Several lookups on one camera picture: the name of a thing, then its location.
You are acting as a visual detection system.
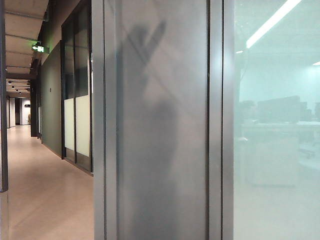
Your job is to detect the large frosted glass window pane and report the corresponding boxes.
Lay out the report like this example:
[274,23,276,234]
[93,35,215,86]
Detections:
[233,0,320,240]

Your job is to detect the white frosted glass panel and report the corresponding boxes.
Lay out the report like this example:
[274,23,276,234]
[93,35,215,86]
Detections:
[62,17,77,163]
[74,4,94,173]

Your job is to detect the grey metal pillar panel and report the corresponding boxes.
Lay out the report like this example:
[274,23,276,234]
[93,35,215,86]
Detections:
[90,0,236,240]

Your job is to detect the green illuminated exit sign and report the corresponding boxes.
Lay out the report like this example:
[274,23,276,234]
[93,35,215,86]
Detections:
[31,41,51,54]

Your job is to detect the grey metal door pull handle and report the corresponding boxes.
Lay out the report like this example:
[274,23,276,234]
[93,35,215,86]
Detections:
[0,0,10,194]

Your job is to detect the clear glass door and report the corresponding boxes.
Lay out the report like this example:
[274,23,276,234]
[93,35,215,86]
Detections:
[0,0,11,240]

